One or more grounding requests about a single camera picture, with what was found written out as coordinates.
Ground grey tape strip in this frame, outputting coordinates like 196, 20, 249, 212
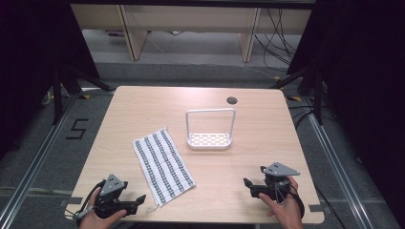
308, 203, 325, 214
58, 197, 83, 208

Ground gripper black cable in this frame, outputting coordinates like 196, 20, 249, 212
65, 178, 107, 221
288, 181, 306, 219

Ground black floor cables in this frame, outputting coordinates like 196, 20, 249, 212
288, 104, 324, 129

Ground person's left hand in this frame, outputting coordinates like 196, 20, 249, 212
78, 187, 128, 229

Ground dark curtain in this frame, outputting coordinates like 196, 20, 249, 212
286, 0, 405, 225
0, 0, 100, 161

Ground beige wooden desk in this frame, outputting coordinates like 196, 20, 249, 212
70, 3, 314, 63

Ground thin black floor cable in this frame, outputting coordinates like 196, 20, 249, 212
313, 183, 349, 229

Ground aluminium floor rail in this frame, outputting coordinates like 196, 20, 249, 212
0, 94, 80, 229
301, 95, 376, 229

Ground white striped dishcloth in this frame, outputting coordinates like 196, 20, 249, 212
132, 126, 197, 209

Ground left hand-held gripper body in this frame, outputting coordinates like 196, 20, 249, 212
95, 173, 132, 219

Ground black metal stand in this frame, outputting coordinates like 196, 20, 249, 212
270, 62, 325, 126
52, 64, 115, 126

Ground bundle of black cables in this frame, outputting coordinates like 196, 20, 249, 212
253, 8, 299, 72

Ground person's right hand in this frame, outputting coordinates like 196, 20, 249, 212
258, 176, 304, 229

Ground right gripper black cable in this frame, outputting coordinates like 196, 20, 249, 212
288, 181, 306, 219

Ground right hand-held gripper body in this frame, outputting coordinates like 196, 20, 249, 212
250, 161, 301, 203

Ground white floor cable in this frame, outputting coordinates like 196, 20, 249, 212
237, 64, 279, 81

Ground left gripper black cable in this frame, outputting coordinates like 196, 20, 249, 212
65, 178, 107, 221

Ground white plastic rack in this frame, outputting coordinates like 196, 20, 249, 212
184, 108, 237, 152

